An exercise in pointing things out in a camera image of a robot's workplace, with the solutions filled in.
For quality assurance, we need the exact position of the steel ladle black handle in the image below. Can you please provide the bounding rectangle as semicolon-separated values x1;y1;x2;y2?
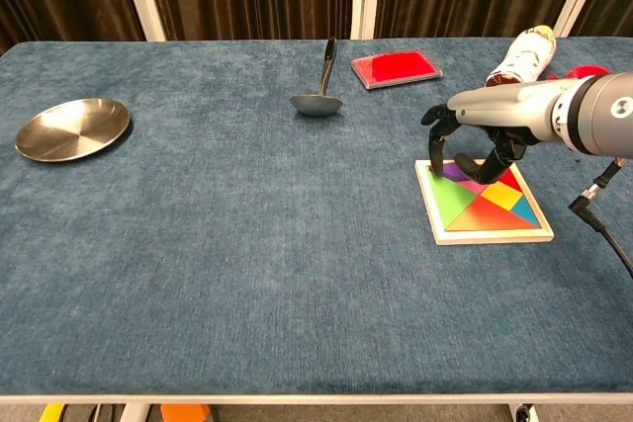
289;36;345;119

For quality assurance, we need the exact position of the blue table cloth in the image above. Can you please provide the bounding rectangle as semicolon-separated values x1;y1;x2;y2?
0;36;633;396

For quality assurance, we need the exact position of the white wooden tangram tray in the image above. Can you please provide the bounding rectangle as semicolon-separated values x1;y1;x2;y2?
414;158;556;247

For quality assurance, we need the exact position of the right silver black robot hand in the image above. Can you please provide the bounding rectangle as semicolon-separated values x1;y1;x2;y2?
420;81;563;185

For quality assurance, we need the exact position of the large orange triangle tangram piece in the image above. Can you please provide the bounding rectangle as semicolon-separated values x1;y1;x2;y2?
445;193;539;232

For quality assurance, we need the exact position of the labelled drink bottle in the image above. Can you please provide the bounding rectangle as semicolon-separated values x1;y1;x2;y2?
485;25;558;89

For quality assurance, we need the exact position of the round stainless steel plate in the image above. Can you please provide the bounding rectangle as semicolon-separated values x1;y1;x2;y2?
14;98;133;163

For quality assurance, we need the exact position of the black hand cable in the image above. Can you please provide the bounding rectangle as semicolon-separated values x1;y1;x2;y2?
567;157;633;281

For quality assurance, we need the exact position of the orange object under table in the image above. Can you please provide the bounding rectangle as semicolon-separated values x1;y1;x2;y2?
159;403;212;422

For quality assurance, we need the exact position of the purple parallelogram tangram piece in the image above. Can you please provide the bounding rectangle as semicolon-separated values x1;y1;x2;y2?
441;160;476;182

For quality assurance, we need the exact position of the yellow square tangram piece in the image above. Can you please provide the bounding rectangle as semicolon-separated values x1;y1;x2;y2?
478;181;523;213

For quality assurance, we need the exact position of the green triangle tangram piece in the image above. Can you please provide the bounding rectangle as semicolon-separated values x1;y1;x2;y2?
426;167;479;231

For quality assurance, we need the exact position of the cyan triangle tangram piece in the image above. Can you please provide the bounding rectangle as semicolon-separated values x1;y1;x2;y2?
509;194;538;228

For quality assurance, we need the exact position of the red webbing strap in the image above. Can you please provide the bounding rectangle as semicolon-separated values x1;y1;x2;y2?
545;64;610;82

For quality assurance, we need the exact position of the red ink pad box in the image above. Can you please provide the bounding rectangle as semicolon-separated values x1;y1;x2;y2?
350;49;443;91

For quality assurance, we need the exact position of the red triangle tangram piece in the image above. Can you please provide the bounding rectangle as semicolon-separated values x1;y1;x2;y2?
494;163;523;193

